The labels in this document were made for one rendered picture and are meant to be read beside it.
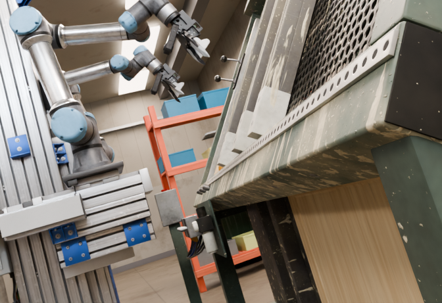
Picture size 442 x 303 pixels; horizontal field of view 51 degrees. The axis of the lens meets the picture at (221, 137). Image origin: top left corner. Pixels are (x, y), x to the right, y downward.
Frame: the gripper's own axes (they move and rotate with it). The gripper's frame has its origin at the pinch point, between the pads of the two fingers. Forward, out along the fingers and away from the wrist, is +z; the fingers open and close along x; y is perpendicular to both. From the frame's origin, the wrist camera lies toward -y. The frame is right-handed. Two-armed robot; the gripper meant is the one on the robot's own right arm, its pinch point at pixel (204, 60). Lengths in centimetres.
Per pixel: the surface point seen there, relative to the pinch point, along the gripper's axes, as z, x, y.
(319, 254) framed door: 75, -19, -26
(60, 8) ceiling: -245, 441, 88
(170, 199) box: 32, 86, -33
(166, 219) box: 38, 86, -42
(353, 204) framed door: 60, -57, -22
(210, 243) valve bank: 54, 24, -42
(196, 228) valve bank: 46, 25, -42
